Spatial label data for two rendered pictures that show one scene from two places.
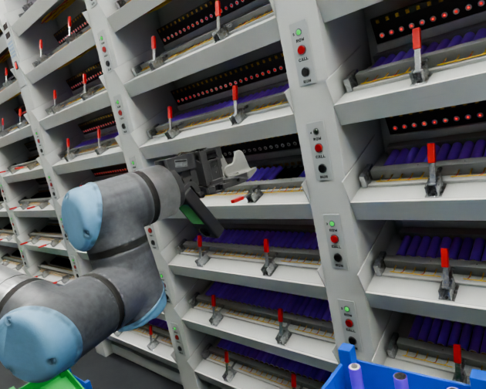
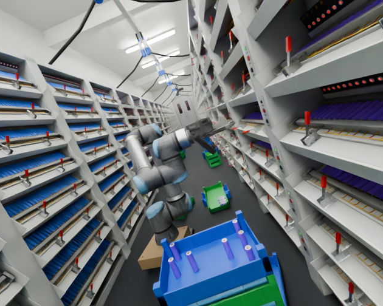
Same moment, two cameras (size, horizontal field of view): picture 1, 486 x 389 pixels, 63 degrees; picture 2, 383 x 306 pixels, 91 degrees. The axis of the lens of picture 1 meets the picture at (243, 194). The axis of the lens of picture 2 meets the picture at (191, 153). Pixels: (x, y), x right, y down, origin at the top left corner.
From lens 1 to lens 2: 0.53 m
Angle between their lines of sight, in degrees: 50
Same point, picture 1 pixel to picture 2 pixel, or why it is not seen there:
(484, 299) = (341, 213)
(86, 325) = (148, 183)
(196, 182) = (200, 133)
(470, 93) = (309, 83)
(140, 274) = (171, 168)
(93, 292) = (153, 173)
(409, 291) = (310, 194)
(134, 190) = (169, 140)
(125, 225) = (166, 152)
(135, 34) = (224, 47)
